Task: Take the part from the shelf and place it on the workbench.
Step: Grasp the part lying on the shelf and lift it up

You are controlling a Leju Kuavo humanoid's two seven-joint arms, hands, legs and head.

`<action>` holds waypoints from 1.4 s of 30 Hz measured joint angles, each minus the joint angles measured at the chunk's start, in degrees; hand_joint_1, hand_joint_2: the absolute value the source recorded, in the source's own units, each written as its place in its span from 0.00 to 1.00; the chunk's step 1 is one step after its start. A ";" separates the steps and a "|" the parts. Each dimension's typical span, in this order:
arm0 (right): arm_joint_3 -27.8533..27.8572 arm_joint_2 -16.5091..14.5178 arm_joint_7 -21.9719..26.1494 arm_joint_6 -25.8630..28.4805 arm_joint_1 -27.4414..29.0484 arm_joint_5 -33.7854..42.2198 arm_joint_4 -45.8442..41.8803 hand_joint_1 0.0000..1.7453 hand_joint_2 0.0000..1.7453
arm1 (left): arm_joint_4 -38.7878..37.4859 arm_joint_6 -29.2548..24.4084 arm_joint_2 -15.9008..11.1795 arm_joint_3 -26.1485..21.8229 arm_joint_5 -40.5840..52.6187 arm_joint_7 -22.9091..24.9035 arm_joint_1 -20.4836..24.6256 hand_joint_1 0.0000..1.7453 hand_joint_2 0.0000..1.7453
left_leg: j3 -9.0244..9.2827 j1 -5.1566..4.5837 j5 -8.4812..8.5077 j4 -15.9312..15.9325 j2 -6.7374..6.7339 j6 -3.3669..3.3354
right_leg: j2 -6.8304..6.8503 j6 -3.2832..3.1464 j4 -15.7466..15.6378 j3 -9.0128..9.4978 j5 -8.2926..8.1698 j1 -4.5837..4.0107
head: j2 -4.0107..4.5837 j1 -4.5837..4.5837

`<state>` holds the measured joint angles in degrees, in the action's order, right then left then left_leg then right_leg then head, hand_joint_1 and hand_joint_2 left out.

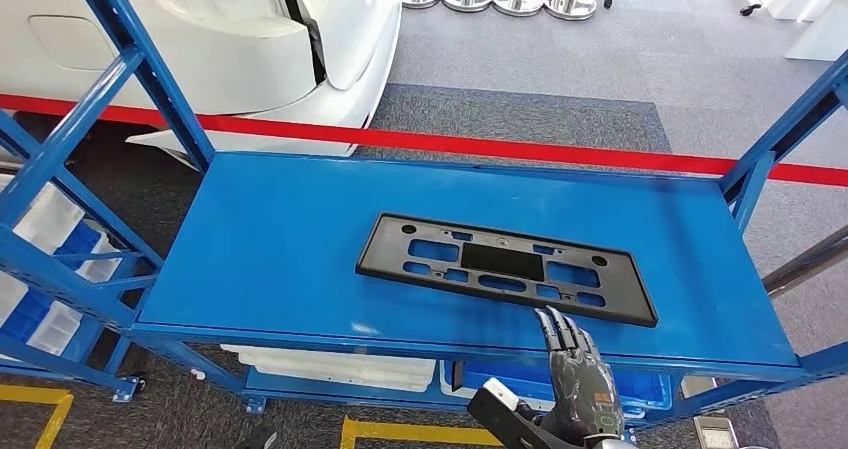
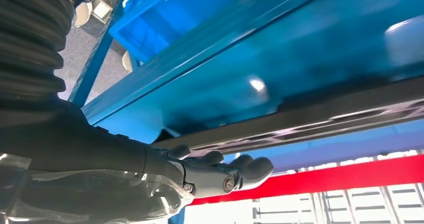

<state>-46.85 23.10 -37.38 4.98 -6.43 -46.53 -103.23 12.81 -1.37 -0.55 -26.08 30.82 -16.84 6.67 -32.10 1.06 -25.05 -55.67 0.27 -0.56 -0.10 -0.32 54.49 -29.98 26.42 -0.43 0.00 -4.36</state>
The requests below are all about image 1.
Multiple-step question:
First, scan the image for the black licence plate holder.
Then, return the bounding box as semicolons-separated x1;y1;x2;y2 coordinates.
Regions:
354;212;659;329

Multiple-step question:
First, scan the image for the white car body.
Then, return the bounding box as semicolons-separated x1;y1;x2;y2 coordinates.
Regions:
0;0;403;159

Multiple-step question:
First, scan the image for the black robot foot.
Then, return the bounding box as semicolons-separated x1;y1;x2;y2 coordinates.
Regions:
235;426;280;449

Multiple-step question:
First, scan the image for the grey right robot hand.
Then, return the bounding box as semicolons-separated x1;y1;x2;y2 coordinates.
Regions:
535;305;625;447

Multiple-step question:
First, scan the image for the white plastic tray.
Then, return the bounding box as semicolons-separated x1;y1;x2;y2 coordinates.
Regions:
237;358;435;388
252;368;431;394
220;344;437;378

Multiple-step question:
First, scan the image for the blue rack with bins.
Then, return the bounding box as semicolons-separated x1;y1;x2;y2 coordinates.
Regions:
0;174;147;404

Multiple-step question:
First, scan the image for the large blue plastic bin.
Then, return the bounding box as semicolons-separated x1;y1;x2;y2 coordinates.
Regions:
457;361;674;417

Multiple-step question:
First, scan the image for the white storage bin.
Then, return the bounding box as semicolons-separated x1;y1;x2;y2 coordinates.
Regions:
0;174;86;328
26;233;124;357

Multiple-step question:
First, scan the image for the small blue storage bin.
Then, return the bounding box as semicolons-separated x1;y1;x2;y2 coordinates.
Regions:
0;222;102;345

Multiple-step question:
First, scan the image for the large blue metal shelf rack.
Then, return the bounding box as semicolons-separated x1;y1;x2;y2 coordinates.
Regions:
0;0;848;434

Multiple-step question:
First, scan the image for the grey metal pole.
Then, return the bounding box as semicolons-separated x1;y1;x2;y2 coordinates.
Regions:
761;223;848;300

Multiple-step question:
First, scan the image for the red barrier belt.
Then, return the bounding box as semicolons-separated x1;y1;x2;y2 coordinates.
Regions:
0;93;848;189

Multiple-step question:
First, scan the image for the grey box with label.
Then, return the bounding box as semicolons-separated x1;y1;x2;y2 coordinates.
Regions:
692;416;740;449

